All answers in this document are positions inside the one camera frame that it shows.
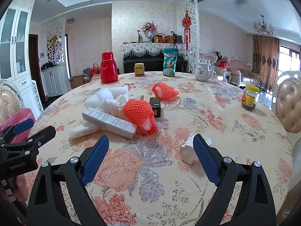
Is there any long white grey box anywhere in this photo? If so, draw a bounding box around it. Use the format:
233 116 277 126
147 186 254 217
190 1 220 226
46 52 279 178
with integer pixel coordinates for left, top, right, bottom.
82 107 137 140

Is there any beige leather chair right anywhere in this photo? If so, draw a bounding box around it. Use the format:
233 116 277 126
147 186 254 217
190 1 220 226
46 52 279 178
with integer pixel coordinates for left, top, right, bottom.
271 71 301 147

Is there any low white cabinet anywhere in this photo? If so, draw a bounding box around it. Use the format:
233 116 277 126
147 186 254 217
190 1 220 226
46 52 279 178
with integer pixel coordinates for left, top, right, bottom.
41 63 71 97

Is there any beige leather chair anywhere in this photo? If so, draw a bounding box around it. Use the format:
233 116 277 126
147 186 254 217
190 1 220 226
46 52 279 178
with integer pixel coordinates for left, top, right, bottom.
0 79 24 124
271 71 301 147

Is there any yellow lid jar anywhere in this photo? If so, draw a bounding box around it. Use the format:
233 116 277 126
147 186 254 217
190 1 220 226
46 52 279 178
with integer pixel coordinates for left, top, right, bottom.
241 84 259 111
134 63 144 76

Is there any red chinese knot ornament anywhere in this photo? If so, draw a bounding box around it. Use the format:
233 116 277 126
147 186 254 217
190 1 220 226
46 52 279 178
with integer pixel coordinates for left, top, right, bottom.
182 9 191 51

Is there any pink trash bin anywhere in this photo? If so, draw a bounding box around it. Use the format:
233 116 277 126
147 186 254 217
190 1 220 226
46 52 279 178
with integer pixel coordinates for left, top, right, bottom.
1 108 35 143

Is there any red handbag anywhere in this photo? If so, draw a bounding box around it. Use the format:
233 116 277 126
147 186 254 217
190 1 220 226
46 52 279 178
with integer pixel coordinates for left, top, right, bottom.
90 63 101 76

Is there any white display cabinet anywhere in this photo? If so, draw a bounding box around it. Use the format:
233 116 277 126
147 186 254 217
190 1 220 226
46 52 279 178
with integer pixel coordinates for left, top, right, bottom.
1 6 41 119

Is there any person's left hand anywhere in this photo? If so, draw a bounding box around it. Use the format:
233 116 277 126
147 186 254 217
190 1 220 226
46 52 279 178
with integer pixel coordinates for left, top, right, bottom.
1 174 29 202

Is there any yellow lid jar near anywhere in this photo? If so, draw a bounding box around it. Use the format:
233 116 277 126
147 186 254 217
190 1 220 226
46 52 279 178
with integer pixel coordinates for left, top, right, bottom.
241 84 259 111

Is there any white porcelain teapot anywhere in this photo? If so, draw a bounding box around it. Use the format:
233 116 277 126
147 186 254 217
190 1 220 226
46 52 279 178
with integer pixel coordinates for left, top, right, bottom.
193 63 215 82

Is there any beige leather chair left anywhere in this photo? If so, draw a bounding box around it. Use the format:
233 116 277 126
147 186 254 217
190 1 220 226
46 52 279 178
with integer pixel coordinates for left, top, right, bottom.
0 79 24 124

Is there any small black box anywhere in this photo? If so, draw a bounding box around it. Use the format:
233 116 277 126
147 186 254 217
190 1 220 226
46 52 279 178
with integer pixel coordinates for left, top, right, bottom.
150 97 161 118

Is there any white foam block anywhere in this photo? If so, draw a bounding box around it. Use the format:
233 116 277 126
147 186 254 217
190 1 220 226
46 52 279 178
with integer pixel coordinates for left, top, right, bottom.
109 85 128 99

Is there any pink ornate sofa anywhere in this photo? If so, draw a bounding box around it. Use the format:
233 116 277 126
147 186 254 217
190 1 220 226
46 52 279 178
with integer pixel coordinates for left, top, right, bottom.
199 52 260 88

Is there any white foam sheet packet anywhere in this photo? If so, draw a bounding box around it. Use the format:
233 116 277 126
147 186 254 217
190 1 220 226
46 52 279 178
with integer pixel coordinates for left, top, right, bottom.
68 120 99 139

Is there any red thermos jug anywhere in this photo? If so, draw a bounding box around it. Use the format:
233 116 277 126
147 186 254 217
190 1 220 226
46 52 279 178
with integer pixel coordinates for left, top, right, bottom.
100 52 118 83

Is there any brown curtain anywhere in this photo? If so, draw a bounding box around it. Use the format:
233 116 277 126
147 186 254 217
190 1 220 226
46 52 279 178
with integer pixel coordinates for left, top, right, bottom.
252 35 280 91

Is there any green snack bag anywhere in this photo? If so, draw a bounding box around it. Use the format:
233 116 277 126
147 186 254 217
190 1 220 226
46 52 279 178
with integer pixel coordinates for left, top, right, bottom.
163 48 179 77

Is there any chandelier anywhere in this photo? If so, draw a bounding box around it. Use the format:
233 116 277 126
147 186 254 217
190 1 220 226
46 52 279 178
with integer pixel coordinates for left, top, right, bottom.
253 15 275 36

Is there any floral tablecloth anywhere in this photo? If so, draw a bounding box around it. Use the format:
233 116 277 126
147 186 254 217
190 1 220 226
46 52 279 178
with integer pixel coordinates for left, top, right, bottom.
31 72 292 225

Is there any white foam roll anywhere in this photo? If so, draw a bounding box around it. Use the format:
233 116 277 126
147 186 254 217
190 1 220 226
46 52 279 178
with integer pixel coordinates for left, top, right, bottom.
84 87 114 108

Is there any orange foam net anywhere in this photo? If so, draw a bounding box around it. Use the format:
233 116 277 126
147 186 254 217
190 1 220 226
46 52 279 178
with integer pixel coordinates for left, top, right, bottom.
152 83 179 101
123 99 157 135

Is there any white tissue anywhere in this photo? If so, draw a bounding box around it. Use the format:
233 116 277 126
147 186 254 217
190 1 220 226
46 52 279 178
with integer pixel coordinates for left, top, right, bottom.
98 94 129 116

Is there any yellow lid jar far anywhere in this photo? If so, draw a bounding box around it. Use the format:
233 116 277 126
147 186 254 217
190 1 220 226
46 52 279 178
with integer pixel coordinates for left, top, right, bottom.
134 63 144 76

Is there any black piano with lace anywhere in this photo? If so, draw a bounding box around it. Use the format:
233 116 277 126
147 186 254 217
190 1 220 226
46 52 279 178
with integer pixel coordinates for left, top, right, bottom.
121 42 188 73

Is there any white paper cup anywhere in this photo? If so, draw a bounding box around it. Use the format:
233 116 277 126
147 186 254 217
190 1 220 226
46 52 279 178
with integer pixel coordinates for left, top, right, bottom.
179 133 199 164

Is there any flower vase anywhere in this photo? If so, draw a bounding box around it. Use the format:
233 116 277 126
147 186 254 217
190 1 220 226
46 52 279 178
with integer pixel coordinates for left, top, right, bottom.
141 21 158 42

